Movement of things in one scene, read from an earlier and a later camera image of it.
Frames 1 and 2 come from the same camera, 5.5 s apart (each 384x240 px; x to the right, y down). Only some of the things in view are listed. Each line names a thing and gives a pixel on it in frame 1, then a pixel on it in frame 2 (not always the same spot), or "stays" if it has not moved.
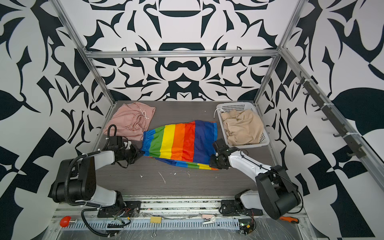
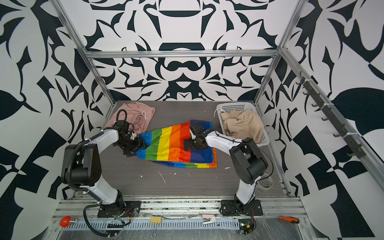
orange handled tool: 290,219 stays
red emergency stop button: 64,221 stays
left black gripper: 136,154 -> 139,144
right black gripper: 212,162 -> 191,146
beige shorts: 242,127 stays
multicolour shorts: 188,144 stays
